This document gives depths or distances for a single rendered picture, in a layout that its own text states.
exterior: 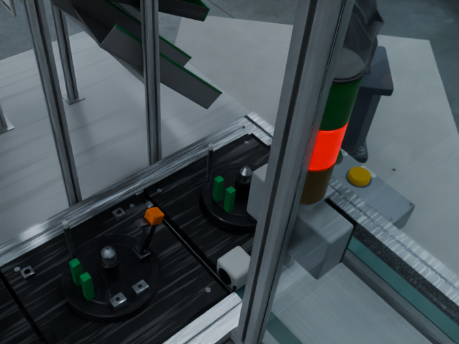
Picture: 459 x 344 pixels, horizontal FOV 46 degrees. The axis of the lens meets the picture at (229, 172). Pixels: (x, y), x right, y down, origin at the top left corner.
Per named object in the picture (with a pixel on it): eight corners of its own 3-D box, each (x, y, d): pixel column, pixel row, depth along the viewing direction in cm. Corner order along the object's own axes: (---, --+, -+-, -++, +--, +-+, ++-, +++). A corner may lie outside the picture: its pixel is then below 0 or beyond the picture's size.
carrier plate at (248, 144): (246, 140, 104) (247, 132, 103) (338, 218, 93) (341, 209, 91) (143, 196, 93) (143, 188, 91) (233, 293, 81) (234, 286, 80)
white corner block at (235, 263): (236, 258, 86) (238, 243, 83) (255, 278, 83) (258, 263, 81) (214, 274, 83) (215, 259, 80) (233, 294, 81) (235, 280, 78)
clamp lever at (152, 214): (143, 244, 81) (157, 205, 77) (150, 252, 80) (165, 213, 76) (123, 250, 78) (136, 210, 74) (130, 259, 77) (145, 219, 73)
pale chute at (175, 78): (177, 72, 111) (190, 56, 110) (207, 110, 104) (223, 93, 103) (70, 5, 89) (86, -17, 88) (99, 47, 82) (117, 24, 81)
